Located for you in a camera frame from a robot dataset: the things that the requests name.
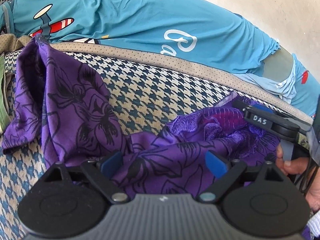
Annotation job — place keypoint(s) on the grey sofa back cushion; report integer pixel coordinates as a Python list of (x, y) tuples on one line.
[(278, 63)]

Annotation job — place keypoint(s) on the purple floral shirt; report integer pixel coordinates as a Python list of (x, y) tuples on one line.
[(75, 100)]

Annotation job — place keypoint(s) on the houndstooth sofa cover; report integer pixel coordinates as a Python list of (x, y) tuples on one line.
[(155, 87)]

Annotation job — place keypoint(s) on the blue cover with white script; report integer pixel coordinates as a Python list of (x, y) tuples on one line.
[(130, 17)]

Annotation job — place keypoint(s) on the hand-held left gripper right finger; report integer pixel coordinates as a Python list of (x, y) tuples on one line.
[(216, 165)]

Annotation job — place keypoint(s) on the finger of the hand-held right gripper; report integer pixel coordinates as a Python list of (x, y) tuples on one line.
[(260, 120), (263, 109)]

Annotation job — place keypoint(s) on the teal cover with yellow triangles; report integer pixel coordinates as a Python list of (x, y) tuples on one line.
[(5, 20)]

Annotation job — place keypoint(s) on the person's right hand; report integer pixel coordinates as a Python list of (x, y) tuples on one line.
[(295, 167)]

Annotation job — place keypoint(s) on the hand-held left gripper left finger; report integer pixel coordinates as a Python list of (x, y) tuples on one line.
[(112, 165)]

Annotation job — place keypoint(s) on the green brown striped folded garment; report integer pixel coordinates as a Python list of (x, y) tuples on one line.
[(3, 110)]

